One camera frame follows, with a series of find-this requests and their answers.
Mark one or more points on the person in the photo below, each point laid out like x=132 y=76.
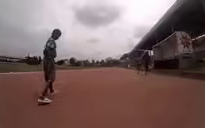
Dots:
x=146 y=61
x=50 y=63

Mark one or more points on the row of trees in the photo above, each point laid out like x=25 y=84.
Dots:
x=33 y=60

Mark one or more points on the white box structure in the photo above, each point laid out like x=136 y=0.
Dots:
x=173 y=46

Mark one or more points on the distant low building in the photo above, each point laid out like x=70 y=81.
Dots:
x=6 y=59

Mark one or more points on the grey stadium grandstand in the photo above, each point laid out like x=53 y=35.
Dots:
x=190 y=16

